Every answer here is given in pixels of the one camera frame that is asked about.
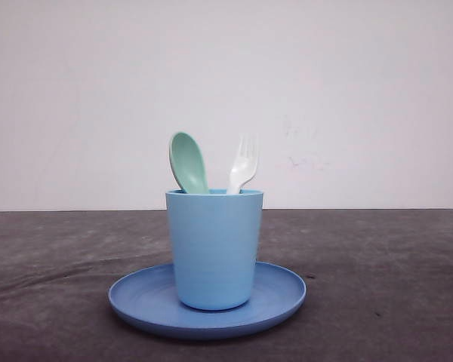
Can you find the white plastic fork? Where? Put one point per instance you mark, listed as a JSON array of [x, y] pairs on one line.
[[245, 164]]

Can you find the mint green spoon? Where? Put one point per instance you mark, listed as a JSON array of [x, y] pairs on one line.
[[187, 164]]

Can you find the light blue plastic cup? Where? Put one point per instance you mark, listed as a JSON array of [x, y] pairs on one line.
[[214, 240]]

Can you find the blue plastic plate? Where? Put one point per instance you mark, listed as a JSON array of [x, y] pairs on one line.
[[154, 301]]

